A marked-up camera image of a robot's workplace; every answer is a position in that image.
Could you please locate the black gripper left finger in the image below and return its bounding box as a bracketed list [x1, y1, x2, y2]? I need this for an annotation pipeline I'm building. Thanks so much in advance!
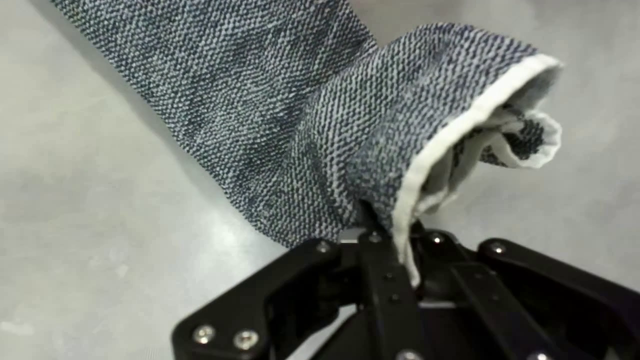
[169, 226, 428, 360]

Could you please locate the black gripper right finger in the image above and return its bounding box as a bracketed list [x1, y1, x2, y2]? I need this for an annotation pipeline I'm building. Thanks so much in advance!
[405, 222, 640, 360]

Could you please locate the grey towel with white trim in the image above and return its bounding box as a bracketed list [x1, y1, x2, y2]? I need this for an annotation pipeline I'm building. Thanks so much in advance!
[48, 0, 566, 290]

